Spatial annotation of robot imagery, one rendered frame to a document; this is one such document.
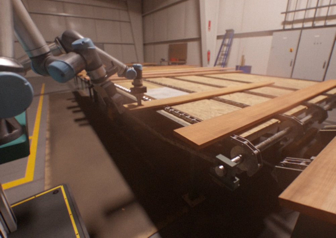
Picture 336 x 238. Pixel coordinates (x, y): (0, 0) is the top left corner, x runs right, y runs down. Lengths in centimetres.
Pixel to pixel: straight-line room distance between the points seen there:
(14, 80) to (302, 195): 80
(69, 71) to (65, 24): 1314
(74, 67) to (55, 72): 6
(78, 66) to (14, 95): 23
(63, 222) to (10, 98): 95
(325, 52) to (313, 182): 582
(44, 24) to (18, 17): 1294
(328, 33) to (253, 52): 250
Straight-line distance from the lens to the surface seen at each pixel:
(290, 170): 85
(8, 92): 55
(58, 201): 149
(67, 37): 117
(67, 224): 133
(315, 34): 649
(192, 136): 89
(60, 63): 67
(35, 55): 77
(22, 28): 76
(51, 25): 1369
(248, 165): 101
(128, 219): 164
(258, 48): 774
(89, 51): 72
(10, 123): 72
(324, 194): 62
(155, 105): 143
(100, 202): 182
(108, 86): 75
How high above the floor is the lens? 129
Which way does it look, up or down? 19 degrees down
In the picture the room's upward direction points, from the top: straight up
